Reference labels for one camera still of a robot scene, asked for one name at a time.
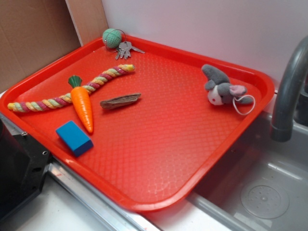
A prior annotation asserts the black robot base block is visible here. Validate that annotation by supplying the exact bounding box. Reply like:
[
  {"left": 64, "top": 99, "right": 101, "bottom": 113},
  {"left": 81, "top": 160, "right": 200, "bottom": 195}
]
[{"left": 0, "top": 121, "right": 51, "bottom": 222}]

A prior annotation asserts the red plastic tray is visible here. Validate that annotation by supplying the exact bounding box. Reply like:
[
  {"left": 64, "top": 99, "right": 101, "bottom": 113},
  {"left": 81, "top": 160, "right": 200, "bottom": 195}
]
[{"left": 0, "top": 36, "right": 274, "bottom": 212}]

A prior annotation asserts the brown wooden boat piece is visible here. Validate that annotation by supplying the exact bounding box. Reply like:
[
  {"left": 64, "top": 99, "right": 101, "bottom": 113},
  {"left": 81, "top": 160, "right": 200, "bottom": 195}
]
[{"left": 100, "top": 93, "right": 141, "bottom": 110}]

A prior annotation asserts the gray plush bunny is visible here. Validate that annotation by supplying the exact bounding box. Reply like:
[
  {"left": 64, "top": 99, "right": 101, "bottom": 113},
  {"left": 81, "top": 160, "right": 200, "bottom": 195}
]
[{"left": 201, "top": 64, "right": 256, "bottom": 116}]

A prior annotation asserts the silver key bunch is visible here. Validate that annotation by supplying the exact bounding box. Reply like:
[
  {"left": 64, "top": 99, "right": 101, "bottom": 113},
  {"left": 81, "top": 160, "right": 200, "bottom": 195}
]
[{"left": 115, "top": 41, "right": 145, "bottom": 60}]

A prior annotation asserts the orange plastic carrot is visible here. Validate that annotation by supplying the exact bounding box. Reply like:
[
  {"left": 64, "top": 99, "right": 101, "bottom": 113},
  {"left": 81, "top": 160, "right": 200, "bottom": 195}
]
[{"left": 68, "top": 75, "right": 94, "bottom": 134}]

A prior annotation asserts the blue rectangular block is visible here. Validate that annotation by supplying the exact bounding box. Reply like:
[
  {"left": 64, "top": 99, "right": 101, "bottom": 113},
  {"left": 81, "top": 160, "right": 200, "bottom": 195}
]
[{"left": 56, "top": 121, "right": 94, "bottom": 157}]

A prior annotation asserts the green rubber ball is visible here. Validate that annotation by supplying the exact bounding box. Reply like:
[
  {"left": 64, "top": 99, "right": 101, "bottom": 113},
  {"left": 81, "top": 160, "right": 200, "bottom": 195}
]
[{"left": 103, "top": 28, "right": 122, "bottom": 49}]

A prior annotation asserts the gray plastic sink basin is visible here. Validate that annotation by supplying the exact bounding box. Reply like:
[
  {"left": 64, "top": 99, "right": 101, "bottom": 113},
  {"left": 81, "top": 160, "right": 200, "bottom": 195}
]
[{"left": 188, "top": 113, "right": 308, "bottom": 231}]

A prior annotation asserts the gray toy faucet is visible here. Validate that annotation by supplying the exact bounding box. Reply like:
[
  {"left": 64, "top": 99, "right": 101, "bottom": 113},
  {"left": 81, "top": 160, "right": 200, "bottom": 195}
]
[{"left": 270, "top": 37, "right": 308, "bottom": 142}]

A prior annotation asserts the brown cardboard panel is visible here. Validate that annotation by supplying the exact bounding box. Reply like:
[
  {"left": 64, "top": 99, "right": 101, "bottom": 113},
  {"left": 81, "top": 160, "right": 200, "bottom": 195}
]
[{"left": 0, "top": 0, "right": 108, "bottom": 92}]

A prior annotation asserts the multicolour braided rope toy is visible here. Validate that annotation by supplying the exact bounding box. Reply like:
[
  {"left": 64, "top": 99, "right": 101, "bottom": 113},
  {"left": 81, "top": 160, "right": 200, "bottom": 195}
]
[{"left": 7, "top": 64, "right": 135, "bottom": 113}]

